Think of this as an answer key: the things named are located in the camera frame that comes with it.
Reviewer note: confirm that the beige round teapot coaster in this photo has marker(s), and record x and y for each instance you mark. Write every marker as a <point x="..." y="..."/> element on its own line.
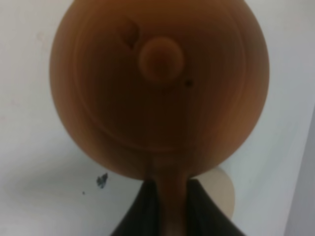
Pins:
<point x="220" y="188"/>

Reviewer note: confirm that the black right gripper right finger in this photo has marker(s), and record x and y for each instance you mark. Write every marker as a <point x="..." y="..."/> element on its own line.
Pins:
<point x="203" y="216"/>

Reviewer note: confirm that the brown clay teapot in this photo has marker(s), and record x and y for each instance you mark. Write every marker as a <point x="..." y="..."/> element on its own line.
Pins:
<point x="160" y="90"/>

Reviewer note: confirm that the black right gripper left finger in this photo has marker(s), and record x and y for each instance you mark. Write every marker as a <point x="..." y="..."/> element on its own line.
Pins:
<point x="146" y="216"/>

